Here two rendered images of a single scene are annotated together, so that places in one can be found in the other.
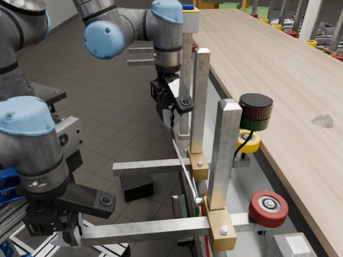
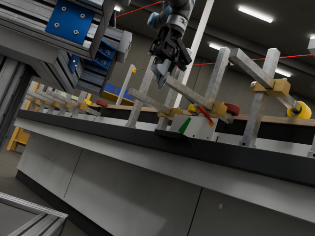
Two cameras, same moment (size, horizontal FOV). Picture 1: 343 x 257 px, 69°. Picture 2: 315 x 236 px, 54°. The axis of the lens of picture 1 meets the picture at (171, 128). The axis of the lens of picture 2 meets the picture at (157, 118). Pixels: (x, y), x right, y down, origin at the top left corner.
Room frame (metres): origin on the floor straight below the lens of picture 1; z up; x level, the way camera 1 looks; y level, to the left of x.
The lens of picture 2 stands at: (-0.60, 0.76, 0.50)
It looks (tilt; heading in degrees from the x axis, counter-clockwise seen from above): 10 degrees up; 327
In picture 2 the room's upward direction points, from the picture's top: 19 degrees clockwise
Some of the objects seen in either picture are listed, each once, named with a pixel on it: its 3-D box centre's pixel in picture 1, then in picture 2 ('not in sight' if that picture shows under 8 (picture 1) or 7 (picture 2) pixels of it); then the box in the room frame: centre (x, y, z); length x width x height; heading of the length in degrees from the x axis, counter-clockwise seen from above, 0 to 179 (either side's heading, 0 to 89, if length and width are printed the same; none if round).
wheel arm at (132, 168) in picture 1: (182, 165); (164, 110); (0.60, -0.03, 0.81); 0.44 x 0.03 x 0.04; 96
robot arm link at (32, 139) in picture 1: (27, 135); (182, 6); (0.32, 0.23, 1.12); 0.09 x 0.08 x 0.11; 123
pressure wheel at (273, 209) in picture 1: (264, 217); (228, 116); (0.37, -0.22, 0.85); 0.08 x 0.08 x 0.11
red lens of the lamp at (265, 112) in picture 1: (254, 105); not in sight; (0.40, -0.15, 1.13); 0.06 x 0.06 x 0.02
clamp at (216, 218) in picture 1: (217, 217); (210, 109); (0.37, -0.11, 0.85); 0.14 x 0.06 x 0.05; 6
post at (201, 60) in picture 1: (197, 125); (174, 91); (0.64, -0.08, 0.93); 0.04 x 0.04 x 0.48; 6
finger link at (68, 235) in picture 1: (69, 229); (171, 61); (0.30, 0.20, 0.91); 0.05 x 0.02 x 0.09; 6
